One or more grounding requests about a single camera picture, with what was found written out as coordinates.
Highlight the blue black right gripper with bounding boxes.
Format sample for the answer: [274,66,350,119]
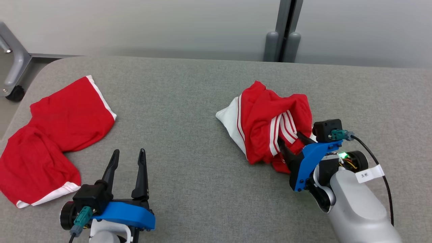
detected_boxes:
[277,132,369,210]

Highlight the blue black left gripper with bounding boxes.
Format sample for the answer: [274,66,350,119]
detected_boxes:
[60,148,156,243]

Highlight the red white basketball jersey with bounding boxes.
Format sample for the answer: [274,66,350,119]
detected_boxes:
[215,80,318,174]

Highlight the red white-trimmed shorts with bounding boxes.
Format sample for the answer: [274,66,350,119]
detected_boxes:
[0,75,117,209]

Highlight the black caster wheel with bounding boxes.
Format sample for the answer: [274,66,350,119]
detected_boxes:
[5,85,25,103]

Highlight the grey metal cart leg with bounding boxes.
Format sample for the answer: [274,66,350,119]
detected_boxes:
[0,22,33,98]

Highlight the right arm black cable teal plug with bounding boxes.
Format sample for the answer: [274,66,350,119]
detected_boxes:
[330,130,395,226]

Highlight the arm black cable teal plug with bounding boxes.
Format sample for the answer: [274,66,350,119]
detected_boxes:
[330,130,395,226]
[69,206,94,243]

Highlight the left arm black cable teal plug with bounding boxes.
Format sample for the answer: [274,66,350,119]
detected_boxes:
[69,206,94,243]

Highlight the white cable label tag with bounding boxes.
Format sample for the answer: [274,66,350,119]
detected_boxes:
[355,164,385,184]

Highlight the grey partition post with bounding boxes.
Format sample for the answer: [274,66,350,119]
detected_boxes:
[263,0,304,63]

